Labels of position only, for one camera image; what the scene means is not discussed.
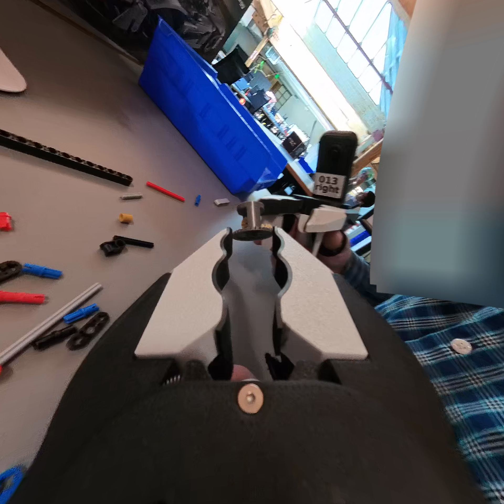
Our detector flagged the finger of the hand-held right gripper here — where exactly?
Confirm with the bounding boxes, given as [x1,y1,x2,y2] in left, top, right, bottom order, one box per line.
[258,197,316,216]
[298,207,348,234]

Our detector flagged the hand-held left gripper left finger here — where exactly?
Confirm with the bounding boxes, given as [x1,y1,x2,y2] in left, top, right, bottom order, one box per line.
[134,226,234,375]

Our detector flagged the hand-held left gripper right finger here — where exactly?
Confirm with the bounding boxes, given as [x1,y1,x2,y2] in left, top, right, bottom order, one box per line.
[273,226,369,375]

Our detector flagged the grey lego differential gear assembly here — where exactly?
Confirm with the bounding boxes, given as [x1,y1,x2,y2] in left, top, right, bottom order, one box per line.
[232,201,275,242]

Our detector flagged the black lego axle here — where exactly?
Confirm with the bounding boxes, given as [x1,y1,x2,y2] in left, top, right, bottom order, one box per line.
[113,235,155,249]

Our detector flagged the long red lego axle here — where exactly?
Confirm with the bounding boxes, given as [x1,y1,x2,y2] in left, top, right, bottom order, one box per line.
[146,181,186,203]

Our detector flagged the black lego pin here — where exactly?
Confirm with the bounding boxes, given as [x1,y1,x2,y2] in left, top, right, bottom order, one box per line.
[31,326,77,351]

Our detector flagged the long grey lego axle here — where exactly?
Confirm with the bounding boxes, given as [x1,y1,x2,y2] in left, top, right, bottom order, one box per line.
[0,283,103,367]

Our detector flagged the long red lego pin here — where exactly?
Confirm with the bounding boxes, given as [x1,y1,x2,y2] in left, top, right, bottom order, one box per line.
[0,291,47,305]

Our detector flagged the long black lego beam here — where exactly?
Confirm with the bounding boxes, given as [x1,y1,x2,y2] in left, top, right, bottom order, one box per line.
[0,129,134,187]

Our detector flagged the large blue lego connector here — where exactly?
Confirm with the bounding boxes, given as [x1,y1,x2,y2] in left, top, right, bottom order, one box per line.
[0,465,27,497]

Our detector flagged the person's right hand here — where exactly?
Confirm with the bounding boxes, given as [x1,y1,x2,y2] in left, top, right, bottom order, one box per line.
[287,220,353,276]

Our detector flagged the wooden background desk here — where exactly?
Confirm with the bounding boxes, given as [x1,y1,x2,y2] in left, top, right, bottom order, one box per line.
[281,163,317,197]

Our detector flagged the small black box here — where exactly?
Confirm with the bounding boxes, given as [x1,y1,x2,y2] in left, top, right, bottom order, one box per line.
[281,132,309,156]

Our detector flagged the large window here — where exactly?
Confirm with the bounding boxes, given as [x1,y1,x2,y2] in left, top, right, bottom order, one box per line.
[272,0,410,127]

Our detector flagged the plain blue bin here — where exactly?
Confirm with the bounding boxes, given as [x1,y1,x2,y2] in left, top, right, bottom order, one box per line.
[138,18,288,195]

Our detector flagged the blue plaid shirt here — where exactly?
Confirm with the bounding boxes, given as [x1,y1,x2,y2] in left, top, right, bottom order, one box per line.
[374,293,504,504]

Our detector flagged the white book stand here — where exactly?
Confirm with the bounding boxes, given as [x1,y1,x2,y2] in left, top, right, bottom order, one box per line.
[0,47,27,93]

